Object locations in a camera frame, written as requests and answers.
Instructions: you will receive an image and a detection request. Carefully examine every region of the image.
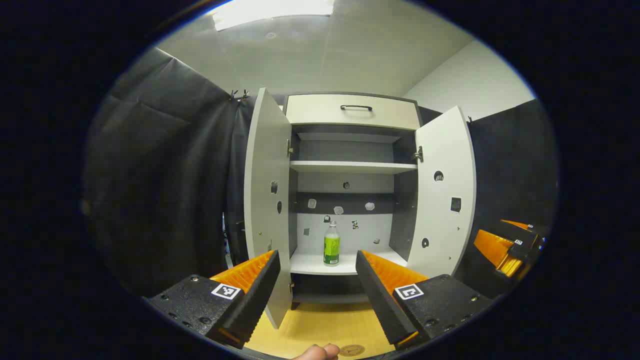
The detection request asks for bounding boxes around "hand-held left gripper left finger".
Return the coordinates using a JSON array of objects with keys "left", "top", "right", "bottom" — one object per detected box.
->
[{"left": 144, "top": 250, "right": 281, "bottom": 350}]

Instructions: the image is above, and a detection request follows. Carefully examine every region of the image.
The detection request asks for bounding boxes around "white cabinet shelf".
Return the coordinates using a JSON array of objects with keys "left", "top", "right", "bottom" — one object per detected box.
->
[{"left": 289, "top": 160, "right": 419, "bottom": 175}]

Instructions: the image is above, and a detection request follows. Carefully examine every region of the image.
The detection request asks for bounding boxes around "clear bottle green label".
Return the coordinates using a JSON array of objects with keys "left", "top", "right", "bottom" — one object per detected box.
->
[{"left": 323, "top": 220, "right": 341, "bottom": 267}]

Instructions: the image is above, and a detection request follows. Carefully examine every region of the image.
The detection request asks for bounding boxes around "black backdrop cloth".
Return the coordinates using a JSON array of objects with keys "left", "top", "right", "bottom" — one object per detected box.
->
[{"left": 82, "top": 47, "right": 558, "bottom": 301}]

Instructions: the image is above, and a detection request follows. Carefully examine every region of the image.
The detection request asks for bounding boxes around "grey cabinet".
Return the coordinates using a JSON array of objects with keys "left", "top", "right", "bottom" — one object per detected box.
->
[{"left": 282, "top": 91, "right": 424, "bottom": 306}]

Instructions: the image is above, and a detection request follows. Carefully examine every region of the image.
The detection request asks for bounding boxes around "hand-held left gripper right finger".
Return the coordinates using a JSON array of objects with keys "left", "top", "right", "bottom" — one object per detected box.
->
[{"left": 356, "top": 250, "right": 493, "bottom": 351}]

